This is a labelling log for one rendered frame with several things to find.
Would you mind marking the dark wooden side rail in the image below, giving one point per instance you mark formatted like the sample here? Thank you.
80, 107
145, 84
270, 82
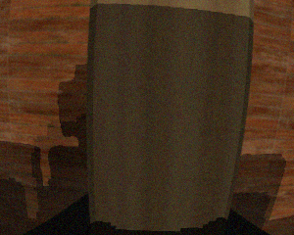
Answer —
167, 94

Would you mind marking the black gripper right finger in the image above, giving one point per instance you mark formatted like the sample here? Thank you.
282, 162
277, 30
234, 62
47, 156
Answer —
238, 225

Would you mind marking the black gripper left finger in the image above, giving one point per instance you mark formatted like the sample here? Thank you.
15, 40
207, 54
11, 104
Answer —
74, 220

